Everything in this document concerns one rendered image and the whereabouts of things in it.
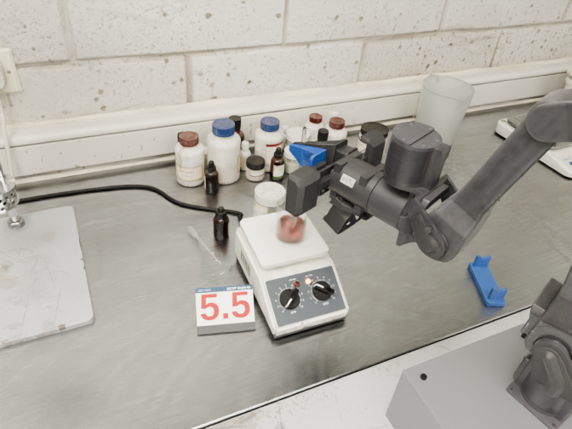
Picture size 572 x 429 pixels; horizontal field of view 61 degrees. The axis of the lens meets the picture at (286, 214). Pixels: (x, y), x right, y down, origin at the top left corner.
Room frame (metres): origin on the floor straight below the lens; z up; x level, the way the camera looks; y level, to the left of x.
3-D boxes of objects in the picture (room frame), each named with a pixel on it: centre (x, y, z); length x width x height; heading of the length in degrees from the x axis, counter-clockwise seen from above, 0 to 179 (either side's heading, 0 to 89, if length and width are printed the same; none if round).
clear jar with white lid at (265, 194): (0.75, 0.03, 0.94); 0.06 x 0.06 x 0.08
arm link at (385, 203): (0.50, -0.14, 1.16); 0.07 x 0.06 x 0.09; 50
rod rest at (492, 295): (0.64, -0.37, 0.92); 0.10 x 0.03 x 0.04; 5
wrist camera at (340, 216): (0.55, -0.09, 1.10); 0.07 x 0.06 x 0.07; 138
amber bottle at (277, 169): (0.91, 0.03, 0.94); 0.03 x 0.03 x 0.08
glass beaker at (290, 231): (0.61, -0.01, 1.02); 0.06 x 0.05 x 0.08; 4
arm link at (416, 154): (0.48, -0.16, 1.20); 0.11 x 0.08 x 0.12; 51
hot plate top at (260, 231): (0.62, 0.00, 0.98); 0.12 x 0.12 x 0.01; 26
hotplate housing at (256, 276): (0.59, -0.01, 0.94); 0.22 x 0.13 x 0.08; 26
